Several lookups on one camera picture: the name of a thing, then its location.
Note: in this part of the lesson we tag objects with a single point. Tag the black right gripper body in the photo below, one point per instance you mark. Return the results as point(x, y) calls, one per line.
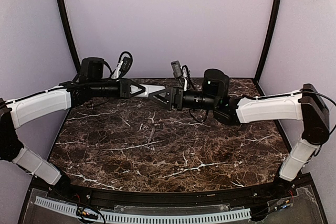
point(176, 98)

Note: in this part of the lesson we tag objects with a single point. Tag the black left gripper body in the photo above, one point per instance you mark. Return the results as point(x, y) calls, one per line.
point(124, 88)

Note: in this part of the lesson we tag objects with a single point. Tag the white remote control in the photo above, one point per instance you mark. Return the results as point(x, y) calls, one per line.
point(149, 88)

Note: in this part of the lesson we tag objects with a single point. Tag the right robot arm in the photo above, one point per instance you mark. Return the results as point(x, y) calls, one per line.
point(304, 105)

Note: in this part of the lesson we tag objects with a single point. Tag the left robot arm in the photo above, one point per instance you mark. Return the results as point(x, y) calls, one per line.
point(89, 83)

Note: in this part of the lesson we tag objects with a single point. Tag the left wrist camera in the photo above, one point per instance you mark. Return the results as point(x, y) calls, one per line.
point(123, 66)

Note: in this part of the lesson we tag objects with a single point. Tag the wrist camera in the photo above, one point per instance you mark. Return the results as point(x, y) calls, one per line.
point(183, 75)
point(123, 66)

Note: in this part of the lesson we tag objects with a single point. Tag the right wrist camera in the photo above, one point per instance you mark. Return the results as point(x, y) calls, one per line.
point(183, 75)

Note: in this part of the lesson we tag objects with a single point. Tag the black front table rail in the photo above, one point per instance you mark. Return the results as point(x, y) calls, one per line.
point(253, 196)

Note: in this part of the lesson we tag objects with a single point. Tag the left black frame post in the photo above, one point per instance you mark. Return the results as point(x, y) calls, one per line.
point(68, 34)

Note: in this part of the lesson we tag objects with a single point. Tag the black frame post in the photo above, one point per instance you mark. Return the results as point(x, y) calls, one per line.
point(68, 34)
point(268, 39)

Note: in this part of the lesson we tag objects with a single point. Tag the white slotted cable duct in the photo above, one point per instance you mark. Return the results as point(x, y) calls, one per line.
point(127, 214)

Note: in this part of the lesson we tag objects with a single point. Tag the right black frame post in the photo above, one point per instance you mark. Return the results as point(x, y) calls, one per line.
point(268, 39)

